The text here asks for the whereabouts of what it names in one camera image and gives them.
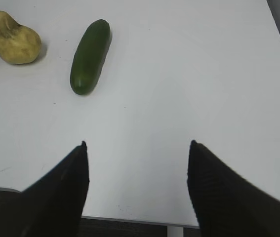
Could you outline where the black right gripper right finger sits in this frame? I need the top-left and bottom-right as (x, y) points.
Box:
(187, 140), (280, 237)

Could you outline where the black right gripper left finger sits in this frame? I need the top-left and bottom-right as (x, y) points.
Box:
(0, 142), (89, 237)

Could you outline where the green cucumber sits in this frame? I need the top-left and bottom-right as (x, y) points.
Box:
(70, 19), (111, 95)

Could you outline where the yellow pear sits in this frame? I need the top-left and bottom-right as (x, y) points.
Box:
(0, 11), (41, 65)

